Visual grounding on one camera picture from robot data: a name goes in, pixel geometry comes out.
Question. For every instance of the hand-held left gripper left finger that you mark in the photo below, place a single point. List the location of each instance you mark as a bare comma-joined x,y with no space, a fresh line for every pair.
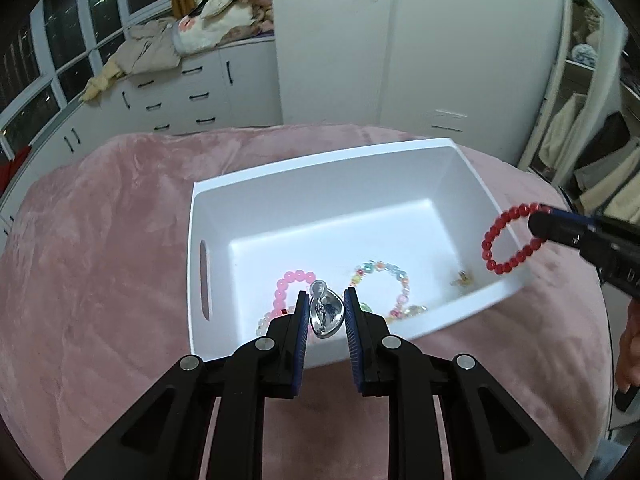
298,350

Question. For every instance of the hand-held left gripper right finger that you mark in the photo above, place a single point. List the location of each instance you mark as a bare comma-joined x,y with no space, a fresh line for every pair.
352,340

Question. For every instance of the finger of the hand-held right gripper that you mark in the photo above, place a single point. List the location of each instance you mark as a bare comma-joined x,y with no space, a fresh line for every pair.
572,216
555,230

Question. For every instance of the silver heart charm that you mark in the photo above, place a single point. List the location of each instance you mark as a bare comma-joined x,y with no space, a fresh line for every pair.
326,315

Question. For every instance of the small metal charm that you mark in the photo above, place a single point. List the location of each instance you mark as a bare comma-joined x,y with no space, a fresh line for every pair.
462,279

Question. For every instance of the white plastic storage box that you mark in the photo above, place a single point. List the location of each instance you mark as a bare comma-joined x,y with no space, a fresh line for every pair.
325,210

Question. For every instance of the person's right hand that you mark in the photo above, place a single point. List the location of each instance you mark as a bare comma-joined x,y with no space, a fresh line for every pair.
629,355

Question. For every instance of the cream hanging garment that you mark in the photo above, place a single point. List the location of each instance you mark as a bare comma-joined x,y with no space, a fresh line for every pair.
610,185

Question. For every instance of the dark hanging garment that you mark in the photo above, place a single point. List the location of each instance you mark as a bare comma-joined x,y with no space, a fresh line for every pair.
605,140

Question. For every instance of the cream hanging towel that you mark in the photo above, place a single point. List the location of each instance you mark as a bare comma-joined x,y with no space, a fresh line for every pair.
560,130

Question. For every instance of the white open wardrobe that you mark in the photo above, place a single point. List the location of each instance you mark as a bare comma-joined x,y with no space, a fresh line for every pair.
560,60

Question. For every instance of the blue white ceramic jar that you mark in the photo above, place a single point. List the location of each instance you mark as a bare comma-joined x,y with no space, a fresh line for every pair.
585,55

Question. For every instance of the white drawer cabinet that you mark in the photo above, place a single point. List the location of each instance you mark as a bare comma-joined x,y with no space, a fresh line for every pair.
200,85

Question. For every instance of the red cloth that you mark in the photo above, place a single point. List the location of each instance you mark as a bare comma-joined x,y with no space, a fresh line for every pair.
15,158

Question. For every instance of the pile of light clothes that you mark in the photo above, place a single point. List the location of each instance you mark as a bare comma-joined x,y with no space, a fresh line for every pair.
225,5

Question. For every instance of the large grid window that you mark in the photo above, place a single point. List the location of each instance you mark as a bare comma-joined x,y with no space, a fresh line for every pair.
65,20

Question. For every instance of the white wall socket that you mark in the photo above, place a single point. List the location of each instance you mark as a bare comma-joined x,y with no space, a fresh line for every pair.
448,120

